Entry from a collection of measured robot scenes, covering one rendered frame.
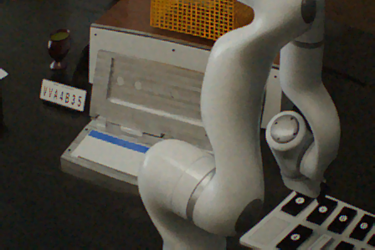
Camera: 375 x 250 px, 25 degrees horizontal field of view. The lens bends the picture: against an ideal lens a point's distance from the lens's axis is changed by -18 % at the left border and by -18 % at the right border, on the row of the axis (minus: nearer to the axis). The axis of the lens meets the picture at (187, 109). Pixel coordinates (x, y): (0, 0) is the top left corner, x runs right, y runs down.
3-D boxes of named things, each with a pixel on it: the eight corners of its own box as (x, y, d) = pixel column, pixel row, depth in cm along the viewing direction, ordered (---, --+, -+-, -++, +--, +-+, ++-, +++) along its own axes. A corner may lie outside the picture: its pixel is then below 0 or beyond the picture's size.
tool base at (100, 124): (60, 164, 234) (59, 153, 232) (94, 124, 250) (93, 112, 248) (221, 216, 219) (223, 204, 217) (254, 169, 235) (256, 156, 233)
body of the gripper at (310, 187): (271, 170, 191) (281, 190, 200) (308, 186, 186) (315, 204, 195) (290, 139, 193) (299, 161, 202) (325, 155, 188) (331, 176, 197)
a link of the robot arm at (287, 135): (325, 151, 186) (294, 133, 191) (315, 122, 175) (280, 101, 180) (303, 184, 184) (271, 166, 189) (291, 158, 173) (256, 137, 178)
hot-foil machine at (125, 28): (87, 85, 265) (92, -28, 244) (150, 22, 296) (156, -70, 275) (339, 151, 241) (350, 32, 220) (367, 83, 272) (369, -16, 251)
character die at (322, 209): (305, 220, 215) (306, 216, 214) (324, 200, 221) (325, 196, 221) (320, 225, 212) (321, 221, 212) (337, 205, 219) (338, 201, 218)
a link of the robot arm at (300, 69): (357, 50, 164) (339, 171, 182) (297, 14, 172) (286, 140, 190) (337, 66, 158) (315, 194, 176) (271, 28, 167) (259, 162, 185)
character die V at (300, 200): (280, 211, 219) (281, 206, 218) (303, 191, 225) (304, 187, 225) (295, 216, 216) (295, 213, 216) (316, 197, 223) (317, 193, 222)
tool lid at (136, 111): (97, 50, 240) (100, 48, 241) (88, 121, 246) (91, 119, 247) (264, 91, 226) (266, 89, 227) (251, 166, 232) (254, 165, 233)
